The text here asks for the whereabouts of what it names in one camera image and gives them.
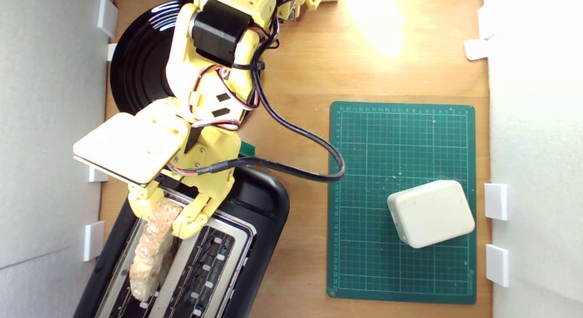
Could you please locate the brown bread slice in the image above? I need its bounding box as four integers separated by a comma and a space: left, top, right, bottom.
129, 198, 183, 302

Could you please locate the black two-slot toaster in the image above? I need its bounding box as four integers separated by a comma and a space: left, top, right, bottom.
73, 165, 291, 318

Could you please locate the black round plate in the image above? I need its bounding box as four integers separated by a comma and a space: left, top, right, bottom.
110, 0, 258, 127

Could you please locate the green cutting mat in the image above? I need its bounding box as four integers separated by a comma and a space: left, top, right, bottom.
326, 101, 477, 305

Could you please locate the white block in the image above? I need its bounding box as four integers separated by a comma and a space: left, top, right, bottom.
387, 180, 476, 249

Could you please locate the wrist camera on yellow plate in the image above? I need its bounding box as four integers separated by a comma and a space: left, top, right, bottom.
72, 97, 192, 188

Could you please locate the black cable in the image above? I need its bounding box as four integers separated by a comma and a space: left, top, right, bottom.
196, 57, 347, 183

